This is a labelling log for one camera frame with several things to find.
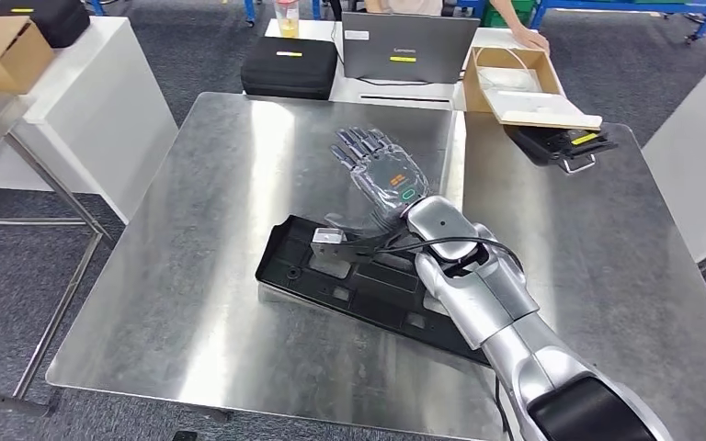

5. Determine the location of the person's hand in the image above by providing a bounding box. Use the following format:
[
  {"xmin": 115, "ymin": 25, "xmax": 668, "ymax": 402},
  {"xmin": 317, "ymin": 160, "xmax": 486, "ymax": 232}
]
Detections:
[{"xmin": 509, "ymin": 25, "xmax": 552, "ymax": 56}]

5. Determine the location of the robot's grey right hand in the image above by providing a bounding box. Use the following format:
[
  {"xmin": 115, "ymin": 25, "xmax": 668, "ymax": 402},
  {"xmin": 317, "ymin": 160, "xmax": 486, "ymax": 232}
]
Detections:
[{"xmin": 322, "ymin": 126, "xmax": 430, "ymax": 239}]

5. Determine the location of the black plastic plate frame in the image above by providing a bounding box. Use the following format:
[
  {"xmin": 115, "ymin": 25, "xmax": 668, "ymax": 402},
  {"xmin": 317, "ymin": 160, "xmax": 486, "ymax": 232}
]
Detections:
[{"xmin": 255, "ymin": 214, "xmax": 491, "ymax": 368}]

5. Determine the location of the stainless steel workbench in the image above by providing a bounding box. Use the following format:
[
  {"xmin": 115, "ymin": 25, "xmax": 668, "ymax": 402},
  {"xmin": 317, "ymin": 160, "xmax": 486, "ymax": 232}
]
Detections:
[{"xmin": 43, "ymin": 91, "xmax": 706, "ymax": 441}]

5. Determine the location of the green plastic crate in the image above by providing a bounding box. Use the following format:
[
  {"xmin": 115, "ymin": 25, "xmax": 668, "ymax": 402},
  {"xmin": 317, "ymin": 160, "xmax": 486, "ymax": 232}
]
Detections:
[{"xmin": 481, "ymin": 0, "xmax": 538, "ymax": 29}]

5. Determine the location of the open cardboard box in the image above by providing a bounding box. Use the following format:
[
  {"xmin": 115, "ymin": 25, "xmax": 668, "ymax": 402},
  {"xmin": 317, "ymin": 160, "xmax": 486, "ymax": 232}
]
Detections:
[{"xmin": 462, "ymin": 45, "xmax": 604, "ymax": 130}]

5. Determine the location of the white desk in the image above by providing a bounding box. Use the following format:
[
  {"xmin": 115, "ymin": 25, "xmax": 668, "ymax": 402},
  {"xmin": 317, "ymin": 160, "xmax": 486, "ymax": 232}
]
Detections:
[{"xmin": 264, "ymin": 17, "xmax": 567, "ymax": 112}]

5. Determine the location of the black device yellow label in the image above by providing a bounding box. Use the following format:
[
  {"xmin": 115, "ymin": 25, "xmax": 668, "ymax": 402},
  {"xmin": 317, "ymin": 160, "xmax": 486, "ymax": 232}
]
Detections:
[{"xmin": 504, "ymin": 124, "xmax": 619, "ymax": 175}]

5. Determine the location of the grey laptop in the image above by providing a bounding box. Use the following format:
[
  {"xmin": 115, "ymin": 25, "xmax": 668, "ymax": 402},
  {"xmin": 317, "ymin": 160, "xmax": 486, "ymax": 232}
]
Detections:
[{"xmin": 340, "ymin": 10, "xmax": 482, "ymax": 86}]

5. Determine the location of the person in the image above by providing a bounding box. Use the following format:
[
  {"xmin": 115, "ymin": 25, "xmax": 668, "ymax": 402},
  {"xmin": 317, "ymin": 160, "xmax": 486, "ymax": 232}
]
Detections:
[{"xmin": 363, "ymin": 0, "xmax": 447, "ymax": 17}]

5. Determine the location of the black zippered case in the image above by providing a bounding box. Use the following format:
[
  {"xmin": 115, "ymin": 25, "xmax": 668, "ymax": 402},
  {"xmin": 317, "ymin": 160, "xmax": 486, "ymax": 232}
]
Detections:
[
  {"xmin": 240, "ymin": 36, "xmax": 339, "ymax": 102},
  {"xmin": 0, "ymin": 0, "xmax": 91, "ymax": 49}
]

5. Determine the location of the clear bottle yellow liquid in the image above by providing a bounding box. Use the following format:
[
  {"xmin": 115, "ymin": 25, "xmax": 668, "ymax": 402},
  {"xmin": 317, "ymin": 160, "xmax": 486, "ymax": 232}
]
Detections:
[{"xmin": 273, "ymin": 0, "xmax": 302, "ymax": 40}]

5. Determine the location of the white table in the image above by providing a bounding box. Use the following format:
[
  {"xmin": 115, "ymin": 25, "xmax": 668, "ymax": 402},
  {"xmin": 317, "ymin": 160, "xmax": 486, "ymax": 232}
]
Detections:
[{"xmin": 0, "ymin": 16, "xmax": 178, "ymax": 225}]

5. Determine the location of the closed cardboard box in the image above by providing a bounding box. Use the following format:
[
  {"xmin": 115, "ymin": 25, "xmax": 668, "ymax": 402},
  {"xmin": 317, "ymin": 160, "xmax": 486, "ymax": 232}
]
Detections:
[{"xmin": 0, "ymin": 16, "xmax": 56, "ymax": 96}]

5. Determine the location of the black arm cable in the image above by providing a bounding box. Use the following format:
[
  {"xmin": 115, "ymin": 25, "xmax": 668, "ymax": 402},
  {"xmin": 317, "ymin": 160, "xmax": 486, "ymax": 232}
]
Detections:
[{"xmin": 372, "ymin": 235, "xmax": 525, "ymax": 441}]

